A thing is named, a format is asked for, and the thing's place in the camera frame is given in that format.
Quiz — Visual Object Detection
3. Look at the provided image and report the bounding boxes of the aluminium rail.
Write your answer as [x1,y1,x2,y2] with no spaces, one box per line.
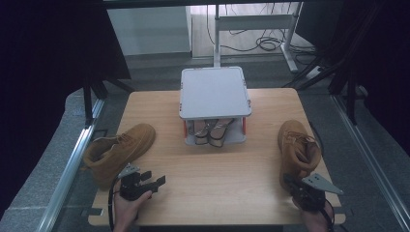
[35,98,106,232]
[332,95,410,232]

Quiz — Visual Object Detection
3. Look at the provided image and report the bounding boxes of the white power strip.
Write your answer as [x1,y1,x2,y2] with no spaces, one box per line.
[305,65,324,80]

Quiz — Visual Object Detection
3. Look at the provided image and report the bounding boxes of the black silver heeled sandal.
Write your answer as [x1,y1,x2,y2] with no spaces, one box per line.
[207,118,237,149]
[187,119,217,146]

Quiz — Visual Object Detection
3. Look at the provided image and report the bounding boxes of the white metal desk frame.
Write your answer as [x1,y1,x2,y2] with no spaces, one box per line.
[212,1,305,73]

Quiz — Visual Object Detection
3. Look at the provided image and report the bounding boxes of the dark curtain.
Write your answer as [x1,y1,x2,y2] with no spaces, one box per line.
[296,0,410,159]
[0,0,132,220]

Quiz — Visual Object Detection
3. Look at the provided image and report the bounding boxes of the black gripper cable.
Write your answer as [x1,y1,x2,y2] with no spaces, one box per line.
[107,176,123,232]
[322,198,337,232]

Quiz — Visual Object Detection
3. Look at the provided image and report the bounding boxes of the person's right hand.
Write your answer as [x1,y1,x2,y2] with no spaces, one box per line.
[292,196,335,232]

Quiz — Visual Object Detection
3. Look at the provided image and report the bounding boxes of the grey two-tier shoe rack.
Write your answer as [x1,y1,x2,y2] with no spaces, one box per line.
[178,66,252,146]

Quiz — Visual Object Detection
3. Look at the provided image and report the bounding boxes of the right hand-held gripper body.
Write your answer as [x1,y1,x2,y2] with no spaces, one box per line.
[291,172,344,213]

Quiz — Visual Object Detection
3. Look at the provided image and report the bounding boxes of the black floor cables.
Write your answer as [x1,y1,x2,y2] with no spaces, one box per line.
[206,3,317,66]

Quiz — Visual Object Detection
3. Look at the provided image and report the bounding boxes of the black stand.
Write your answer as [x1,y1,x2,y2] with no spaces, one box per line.
[81,72,135,128]
[283,6,368,126]

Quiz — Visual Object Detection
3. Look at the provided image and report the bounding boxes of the person's left hand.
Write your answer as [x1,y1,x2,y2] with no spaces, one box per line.
[113,188,154,232]

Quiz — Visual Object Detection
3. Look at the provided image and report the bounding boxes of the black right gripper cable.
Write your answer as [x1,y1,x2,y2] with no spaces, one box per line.
[322,198,337,232]

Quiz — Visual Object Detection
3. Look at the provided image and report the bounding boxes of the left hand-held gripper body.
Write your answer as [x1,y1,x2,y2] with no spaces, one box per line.
[117,162,153,202]

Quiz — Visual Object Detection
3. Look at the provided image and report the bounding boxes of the tan suede boot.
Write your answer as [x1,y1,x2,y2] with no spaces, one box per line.
[82,123,158,191]
[277,120,323,191]

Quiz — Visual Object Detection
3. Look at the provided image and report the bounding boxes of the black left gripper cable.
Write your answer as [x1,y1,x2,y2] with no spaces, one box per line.
[107,176,123,232]

